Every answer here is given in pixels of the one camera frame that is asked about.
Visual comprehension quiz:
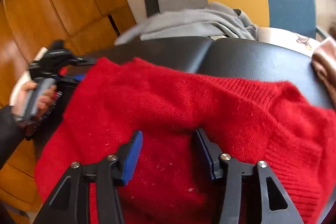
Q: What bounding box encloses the black padded bench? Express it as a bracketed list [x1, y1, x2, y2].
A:
[34, 36, 332, 159]

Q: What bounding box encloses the red knit sweater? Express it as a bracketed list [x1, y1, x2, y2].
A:
[34, 57, 336, 224]

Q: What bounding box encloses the grey garment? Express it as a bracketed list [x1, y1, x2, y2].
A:
[114, 2, 260, 45]

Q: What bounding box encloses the person's left hand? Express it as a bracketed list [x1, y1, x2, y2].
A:
[12, 81, 57, 119]

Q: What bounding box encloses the person's left forearm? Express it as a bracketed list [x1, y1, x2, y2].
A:
[0, 106, 30, 169]

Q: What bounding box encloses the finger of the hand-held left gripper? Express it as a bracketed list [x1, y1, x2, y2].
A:
[66, 57, 96, 66]
[59, 73, 87, 86]

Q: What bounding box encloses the white printed cushion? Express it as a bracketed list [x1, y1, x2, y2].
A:
[257, 27, 322, 58]

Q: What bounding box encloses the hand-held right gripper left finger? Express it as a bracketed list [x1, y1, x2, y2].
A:
[34, 130, 143, 224]

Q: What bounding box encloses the orange wooden wardrobe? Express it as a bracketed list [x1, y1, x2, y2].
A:
[0, 0, 137, 224]

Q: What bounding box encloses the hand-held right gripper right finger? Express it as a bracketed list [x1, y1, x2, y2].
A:
[194, 128, 305, 224]

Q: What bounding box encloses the pink knit sweater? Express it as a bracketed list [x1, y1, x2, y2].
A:
[311, 38, 336, 109]

